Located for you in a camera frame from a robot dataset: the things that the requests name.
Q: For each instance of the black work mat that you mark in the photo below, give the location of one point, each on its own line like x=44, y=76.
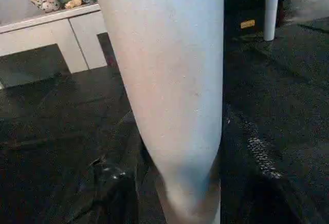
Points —
x=61, y=116

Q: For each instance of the small yellow label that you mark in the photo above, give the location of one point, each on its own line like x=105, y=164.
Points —
x=248, y=24

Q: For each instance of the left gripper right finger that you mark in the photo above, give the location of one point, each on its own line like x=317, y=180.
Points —
x=257, y=193

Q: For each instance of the white plastic table leg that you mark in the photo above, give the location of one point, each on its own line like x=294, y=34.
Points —
x=169, y=80
x=271, y=8

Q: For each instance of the white cabinet with glass doors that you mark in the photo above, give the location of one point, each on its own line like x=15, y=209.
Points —
x=51, y=34

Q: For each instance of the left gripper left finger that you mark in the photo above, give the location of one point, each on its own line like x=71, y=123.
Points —
x=110, y=193

